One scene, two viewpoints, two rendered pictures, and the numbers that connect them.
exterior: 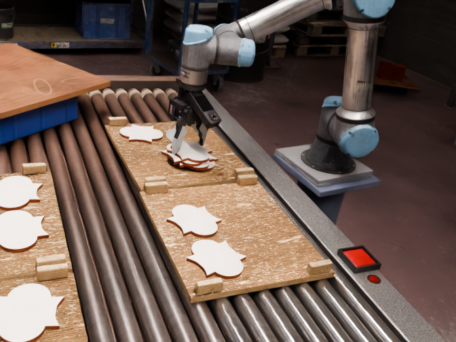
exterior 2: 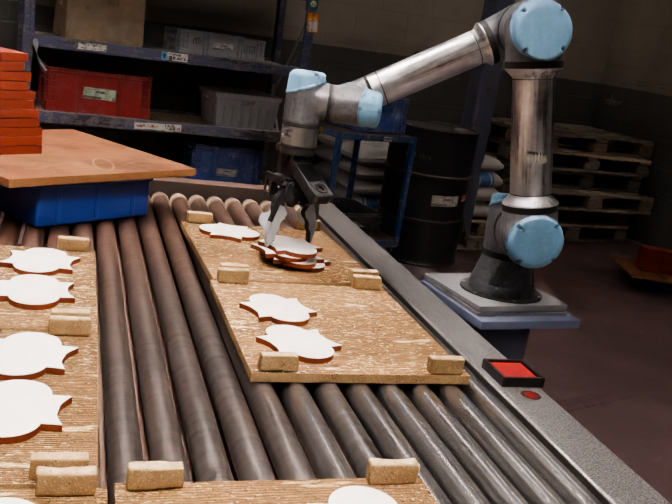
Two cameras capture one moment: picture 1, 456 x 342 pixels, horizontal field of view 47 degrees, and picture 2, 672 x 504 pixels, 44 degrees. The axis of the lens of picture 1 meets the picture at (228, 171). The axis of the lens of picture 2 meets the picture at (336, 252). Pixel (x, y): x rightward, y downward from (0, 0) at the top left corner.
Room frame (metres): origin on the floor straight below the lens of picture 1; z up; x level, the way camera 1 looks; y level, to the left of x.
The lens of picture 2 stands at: (-0.29, -0.23, 1.43)
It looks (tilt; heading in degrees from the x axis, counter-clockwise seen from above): 15 degrees down; 9
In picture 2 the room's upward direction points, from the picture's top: 9 degrees clockwise
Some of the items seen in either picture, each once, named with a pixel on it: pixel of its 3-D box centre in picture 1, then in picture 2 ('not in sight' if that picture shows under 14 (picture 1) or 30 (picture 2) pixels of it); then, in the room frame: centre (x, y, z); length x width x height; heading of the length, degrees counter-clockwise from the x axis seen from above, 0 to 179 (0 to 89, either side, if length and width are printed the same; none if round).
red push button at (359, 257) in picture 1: (358, 259); (512, 373); (1.04, -0.35, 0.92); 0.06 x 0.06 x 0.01; 27
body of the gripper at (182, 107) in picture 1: (188, 101); (291, 174); (1.38, 0.14, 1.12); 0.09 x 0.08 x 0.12; 49
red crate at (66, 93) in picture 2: not in sight; (94, 90); (4.86, 2.29, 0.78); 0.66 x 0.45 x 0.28; 125
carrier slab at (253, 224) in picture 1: (230, 231); (327, 327); (1.05, -0.03, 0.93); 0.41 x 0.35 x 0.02; 28
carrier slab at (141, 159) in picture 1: (176, 152); (274, 254); (1.43, 0.17, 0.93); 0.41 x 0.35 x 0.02; 30
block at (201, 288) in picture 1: (209, 286); (278, 361); (0.82, 0.00, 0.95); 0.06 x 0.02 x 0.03; 118
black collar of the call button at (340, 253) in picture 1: (358, 258); (512, 372); (1.04, -0.35, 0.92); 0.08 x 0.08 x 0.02; 27
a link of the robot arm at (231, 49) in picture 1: (232, 49); (353, 105); (1.42, 0.04, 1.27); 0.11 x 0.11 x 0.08; 13
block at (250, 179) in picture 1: (247, 180); (366, 282); (1.29, -0.06, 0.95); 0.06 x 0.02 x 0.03; 118
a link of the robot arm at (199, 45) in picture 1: (198, 47); (306, 98); (1.38, 0.13, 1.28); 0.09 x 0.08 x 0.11; 103
